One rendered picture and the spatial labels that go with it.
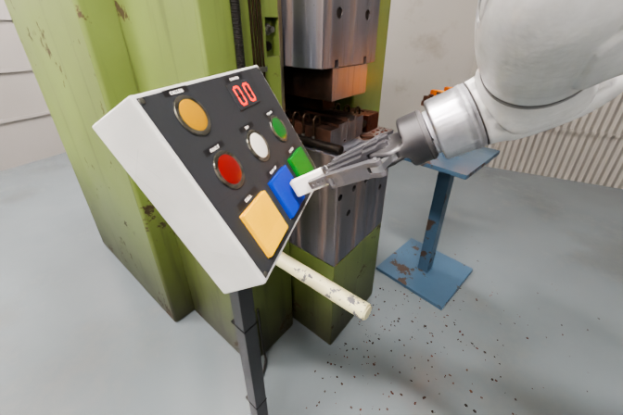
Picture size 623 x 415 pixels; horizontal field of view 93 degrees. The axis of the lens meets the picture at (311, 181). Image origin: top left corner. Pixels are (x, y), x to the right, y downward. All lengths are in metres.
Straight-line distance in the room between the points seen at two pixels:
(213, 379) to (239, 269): 1.10
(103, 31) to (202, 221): 0.86
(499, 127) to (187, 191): 0.38
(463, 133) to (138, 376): 1.50
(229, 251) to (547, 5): 0.38
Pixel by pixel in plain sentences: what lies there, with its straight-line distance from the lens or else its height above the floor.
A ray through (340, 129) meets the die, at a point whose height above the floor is 0.97.
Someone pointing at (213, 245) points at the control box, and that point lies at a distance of 0.42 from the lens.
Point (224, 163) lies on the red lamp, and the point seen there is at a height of 1.10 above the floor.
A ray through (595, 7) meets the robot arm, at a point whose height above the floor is 1.27.
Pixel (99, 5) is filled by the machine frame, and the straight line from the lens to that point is 1.17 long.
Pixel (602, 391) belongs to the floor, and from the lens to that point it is 1.82.
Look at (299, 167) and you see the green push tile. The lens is 0.59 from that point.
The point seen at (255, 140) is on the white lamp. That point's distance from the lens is 0.50.
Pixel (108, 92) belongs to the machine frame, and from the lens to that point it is 1.17.
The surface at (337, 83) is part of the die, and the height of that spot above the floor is 1.12.
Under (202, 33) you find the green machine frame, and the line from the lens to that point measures 0.79.
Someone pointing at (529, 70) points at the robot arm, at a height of 1.23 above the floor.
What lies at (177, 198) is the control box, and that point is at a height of 1.08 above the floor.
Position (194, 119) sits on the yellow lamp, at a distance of 0.42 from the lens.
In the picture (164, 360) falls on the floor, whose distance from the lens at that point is 1.61.
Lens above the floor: 1.26
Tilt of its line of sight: 27 degrees down
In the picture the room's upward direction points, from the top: straight up
